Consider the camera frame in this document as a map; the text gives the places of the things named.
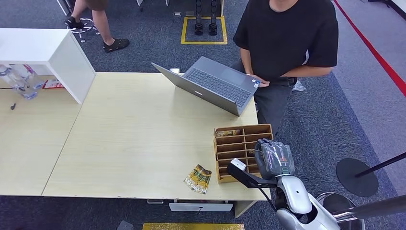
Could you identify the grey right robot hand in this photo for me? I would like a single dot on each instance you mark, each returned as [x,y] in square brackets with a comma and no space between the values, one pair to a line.
[274,158]

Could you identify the person's right forearm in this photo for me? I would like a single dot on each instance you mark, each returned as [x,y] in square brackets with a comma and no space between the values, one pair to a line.
[245,62]

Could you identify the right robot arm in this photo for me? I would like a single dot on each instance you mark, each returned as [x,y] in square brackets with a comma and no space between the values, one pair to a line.
[296,196]

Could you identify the person's left forearm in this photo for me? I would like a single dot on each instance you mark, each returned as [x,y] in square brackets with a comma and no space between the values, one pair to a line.
[304,71]

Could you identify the wooden card organizer box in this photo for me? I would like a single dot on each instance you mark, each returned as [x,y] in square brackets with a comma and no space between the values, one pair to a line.
[242,150]

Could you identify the card with yellow green print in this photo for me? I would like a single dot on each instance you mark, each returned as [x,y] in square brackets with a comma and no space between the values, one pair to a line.
[227,133]
[198,179]

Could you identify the person's right hand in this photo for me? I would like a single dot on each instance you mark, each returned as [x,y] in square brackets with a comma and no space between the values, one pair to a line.
[261,82]

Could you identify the person in black shirt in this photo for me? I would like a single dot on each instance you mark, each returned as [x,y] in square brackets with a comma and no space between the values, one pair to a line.
[285,38]

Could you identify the person standing in sandals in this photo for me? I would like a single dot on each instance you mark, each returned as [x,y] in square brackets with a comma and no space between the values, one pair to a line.
[98,22]

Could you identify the clear plastic bag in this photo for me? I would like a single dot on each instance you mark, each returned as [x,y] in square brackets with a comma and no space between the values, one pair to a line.
[298,86]

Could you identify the chrome stanchion base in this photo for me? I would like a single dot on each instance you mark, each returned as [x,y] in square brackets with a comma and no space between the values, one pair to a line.
[337,203]

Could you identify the black round stanchion base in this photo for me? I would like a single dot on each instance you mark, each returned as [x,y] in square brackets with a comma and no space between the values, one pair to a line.
[355,179]

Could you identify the grey laptop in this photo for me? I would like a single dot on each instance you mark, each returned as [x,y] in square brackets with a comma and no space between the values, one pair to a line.
[219,84]

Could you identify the black stanchion pole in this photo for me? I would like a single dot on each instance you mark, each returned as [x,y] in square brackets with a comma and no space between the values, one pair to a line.
[383,164]

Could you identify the chrome stanchion pole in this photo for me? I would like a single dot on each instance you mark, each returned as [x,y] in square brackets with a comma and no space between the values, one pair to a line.
[374,208]

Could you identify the small white block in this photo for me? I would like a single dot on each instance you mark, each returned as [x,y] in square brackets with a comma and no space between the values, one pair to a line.
[174,70]

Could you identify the black robot stand legs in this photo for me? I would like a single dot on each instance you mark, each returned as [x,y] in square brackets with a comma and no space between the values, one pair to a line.
[199,19]

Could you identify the grey floor box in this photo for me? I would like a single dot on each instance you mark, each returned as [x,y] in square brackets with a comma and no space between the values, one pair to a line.
[124,226]

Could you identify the floor socket plate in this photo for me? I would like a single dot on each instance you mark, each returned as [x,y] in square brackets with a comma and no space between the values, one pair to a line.
[177,14]
[189,13]

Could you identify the chrome stool base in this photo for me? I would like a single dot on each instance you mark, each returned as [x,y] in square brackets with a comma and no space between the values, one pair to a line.
[85,28]

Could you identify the red and white leaflet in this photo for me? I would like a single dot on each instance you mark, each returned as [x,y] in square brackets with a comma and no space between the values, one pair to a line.
[52,84]

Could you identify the white shelf box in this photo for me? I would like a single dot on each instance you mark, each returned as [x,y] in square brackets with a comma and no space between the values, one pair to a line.
[47,50]

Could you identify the clear water bottle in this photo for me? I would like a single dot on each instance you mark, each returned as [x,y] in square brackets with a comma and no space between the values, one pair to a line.
[33,77]
[16,82]

